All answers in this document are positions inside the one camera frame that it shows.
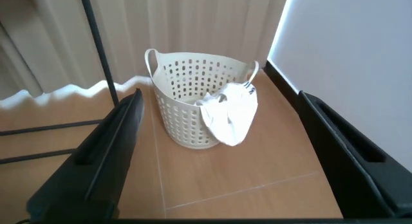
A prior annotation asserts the white laundry basket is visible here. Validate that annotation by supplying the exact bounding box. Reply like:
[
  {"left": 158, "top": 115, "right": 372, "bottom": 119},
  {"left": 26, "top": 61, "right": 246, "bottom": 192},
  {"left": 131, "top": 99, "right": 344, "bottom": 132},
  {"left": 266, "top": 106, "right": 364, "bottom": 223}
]
[{"left": 144, "top": 48, "right": 260, "bottom": 150}]

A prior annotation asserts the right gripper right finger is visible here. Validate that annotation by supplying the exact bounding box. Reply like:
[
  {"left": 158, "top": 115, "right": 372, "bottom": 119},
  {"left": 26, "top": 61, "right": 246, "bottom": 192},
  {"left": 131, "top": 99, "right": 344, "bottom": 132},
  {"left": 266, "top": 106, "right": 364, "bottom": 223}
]
[{"left": 297, "top": 90, "right": 412, "bottom": 219}]

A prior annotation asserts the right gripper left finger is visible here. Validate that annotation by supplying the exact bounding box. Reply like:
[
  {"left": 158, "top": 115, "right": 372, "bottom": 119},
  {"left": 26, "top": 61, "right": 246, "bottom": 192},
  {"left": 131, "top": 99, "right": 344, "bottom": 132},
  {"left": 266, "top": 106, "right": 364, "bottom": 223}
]
[{"left": 26, "top": 88, "right": 145, "bottom": 220}]

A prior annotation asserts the beige curtain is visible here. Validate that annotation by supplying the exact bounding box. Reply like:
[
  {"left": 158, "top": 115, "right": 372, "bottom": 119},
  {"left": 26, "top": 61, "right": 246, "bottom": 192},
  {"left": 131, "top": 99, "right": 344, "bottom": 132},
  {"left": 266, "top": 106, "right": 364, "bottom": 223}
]
[{"left": 0, "top": 0, "right": 290, "bottom": 102}]

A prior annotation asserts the white garment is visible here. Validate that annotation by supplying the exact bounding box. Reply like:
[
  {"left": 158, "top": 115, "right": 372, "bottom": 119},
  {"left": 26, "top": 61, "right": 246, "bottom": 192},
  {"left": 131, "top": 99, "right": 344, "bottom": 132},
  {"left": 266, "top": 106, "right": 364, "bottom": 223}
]
[{"left": 194, "top": 81, "right": 259, "bottom": 147}]

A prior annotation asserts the black clothes rack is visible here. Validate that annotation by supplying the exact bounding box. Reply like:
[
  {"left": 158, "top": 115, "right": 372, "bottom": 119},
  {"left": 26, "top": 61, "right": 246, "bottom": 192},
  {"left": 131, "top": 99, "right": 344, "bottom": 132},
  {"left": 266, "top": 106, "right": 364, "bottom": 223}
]
[{"left": 0, "top": 0, "right": 120, "bottom": 165}]

